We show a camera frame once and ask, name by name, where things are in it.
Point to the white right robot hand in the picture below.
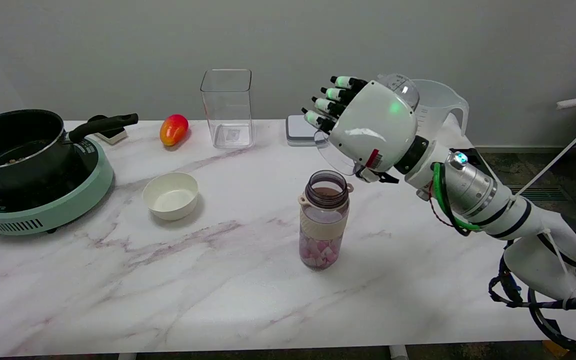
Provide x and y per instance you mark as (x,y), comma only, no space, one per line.
(378,125)

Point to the small clear measuring cup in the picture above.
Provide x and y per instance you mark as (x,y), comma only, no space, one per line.
(403,90)

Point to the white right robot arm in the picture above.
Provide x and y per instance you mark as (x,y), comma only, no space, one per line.
(533,220)

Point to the large clear measuring jug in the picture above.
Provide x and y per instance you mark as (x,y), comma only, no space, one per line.
(438,107)

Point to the white kitchen scale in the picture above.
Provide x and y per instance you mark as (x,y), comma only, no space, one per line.
(300,135)

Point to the black device with red label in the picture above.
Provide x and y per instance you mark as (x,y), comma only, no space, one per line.
(475,156)

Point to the bottle with pink marshmallows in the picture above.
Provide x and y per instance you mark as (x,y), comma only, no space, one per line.
(323,225)

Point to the clear square container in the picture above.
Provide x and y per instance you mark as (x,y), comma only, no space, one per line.
(228,132)

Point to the floor vent grille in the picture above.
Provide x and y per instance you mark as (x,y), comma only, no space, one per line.
(553,192)

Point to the red yellow mango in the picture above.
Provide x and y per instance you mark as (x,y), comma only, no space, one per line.
(173,130)

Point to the white bowl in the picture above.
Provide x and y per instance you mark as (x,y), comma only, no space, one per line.
(170,197)

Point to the white table leg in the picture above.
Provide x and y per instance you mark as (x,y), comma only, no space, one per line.
(399,353)
(127,356)

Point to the green induction cooker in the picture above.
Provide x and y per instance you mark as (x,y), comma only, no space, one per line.
(68,205)

